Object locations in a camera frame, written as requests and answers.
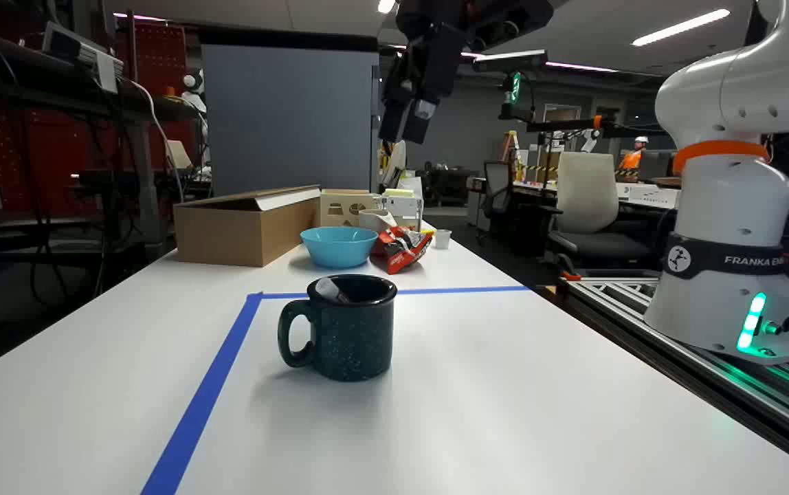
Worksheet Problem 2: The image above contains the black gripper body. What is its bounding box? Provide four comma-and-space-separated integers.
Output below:
391, 13, 471, 116

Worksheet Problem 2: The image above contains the white marker with red cap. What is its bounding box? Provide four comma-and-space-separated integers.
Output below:
310, 276, 351, 306

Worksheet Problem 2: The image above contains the blue tape border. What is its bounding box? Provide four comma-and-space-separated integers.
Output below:
138, 284, 531, 495

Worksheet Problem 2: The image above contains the green hanging sign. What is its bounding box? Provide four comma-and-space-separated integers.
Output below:
501, 69, 528, 109

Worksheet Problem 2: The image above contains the white box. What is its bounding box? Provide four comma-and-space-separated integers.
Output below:
380, 184, 425, 234

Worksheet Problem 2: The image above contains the cream printed carton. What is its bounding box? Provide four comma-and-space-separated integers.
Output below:
315, 186, 384, 230

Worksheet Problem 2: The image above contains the grey partition panel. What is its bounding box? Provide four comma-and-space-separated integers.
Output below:
198, 41, 384, 197

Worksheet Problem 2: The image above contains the red and white toy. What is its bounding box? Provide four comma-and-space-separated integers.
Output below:
369, 219, 436, 278

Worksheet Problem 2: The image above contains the light blue bowl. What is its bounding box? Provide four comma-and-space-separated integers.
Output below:
297, 222, 380, 273

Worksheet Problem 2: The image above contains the white office chair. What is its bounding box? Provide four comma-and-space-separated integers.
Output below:
545, 148, 656, 270

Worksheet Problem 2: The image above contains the open cardboard box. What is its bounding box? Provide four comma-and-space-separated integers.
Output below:
171, 184, 324, 270

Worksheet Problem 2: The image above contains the dark speckled mug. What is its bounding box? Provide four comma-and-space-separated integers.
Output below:
274, 273, 401, 384

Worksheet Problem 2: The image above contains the background office desk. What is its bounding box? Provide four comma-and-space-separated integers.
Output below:
508, 177, 684, 214

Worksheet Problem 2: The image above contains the long ceiling light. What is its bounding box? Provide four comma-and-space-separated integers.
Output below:
629, 6, 733, 52

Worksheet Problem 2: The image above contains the white device on shelf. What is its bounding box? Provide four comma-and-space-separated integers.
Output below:
39, 20, 130, 97

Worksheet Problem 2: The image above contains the dark storage shelf rack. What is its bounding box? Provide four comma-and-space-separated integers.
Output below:
0, 13, 212, 310

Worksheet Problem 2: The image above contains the aluminium rail frame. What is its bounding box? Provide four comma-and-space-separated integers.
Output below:
554, 273, 789, 476

